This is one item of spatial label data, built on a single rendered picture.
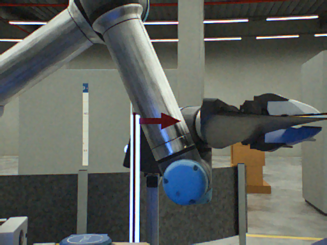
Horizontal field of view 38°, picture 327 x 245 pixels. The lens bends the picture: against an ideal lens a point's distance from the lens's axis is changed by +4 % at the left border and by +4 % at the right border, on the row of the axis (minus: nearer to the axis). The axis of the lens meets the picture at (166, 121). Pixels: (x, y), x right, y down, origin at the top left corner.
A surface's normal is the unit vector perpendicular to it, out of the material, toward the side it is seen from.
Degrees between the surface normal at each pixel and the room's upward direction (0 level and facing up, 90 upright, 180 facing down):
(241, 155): 90
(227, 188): 90
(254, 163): 90
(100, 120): 90
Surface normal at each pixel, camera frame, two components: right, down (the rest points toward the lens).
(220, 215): 0.66, -0.01
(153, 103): -0.05, -0.05
